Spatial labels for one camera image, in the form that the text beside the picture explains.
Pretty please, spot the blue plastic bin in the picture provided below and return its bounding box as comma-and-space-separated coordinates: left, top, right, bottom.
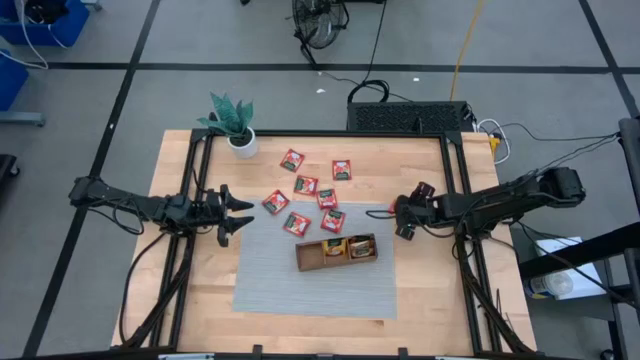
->
0, 0, 91, 48
0, 49, 30, 112

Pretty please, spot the black aluminium table frame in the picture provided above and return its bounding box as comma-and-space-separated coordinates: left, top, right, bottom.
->
112, 128, 539, 360

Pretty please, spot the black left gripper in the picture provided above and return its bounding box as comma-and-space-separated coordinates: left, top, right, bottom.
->
198, 183, 256, 249

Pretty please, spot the grey metal cart base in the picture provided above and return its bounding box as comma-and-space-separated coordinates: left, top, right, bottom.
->
0, 110, 47, 127

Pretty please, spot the white cable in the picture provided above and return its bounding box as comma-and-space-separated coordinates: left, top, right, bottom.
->
474, 118, 512, 166

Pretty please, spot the grey woven mat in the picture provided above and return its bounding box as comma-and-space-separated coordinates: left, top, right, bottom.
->
232, 198, 399, 321

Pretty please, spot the black metal stand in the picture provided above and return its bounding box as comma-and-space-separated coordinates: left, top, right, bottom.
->
517, 117, 640, 360

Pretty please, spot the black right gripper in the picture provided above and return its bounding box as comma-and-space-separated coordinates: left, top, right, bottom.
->
394, 181, 449, 240

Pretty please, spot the black device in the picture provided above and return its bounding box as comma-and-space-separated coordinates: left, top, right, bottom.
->
23, 0, 69, 24

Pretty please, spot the white cardboard box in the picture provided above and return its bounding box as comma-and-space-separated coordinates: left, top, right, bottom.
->
522, 235, 609, 301

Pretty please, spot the snake plant in white pot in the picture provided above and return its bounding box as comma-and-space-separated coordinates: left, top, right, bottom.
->
196, 91, 260, 160

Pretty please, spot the black hanging cable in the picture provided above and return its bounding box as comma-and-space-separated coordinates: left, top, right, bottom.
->
346, 0, 391, 105

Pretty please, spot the yellow hanging cable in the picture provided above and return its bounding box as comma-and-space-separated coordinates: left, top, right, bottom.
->
448, 0, 486, 101

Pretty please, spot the beige tea packet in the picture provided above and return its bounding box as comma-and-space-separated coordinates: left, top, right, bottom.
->
348, 235, 376, 259

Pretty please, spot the black perforated computer case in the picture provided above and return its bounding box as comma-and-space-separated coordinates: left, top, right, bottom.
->
346, 100, 476, 134

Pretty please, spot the red tea packet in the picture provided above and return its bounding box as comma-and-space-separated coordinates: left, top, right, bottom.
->
292, 174, 320, 197
331, 159, 353, 182
316, 188, 339, 210
279, 147, 306, 174
320, 207, 347, 235
282, 210, 313, 238
261, 189, 291, 216

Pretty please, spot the wooden three-compartment tray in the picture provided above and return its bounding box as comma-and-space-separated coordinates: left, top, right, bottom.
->
294, 232, 380, 273

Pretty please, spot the black floor fan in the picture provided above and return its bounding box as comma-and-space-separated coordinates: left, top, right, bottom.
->
291, 0, 351, 70

